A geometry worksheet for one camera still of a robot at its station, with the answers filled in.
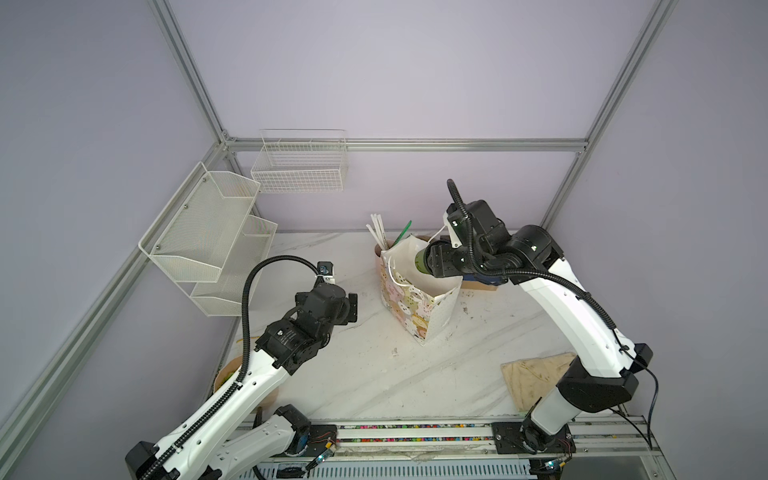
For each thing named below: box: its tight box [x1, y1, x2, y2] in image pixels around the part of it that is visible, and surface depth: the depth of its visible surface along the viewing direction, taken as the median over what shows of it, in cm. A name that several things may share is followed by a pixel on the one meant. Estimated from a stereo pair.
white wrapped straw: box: [366, 213, 389, 251], surface depth 103 cm
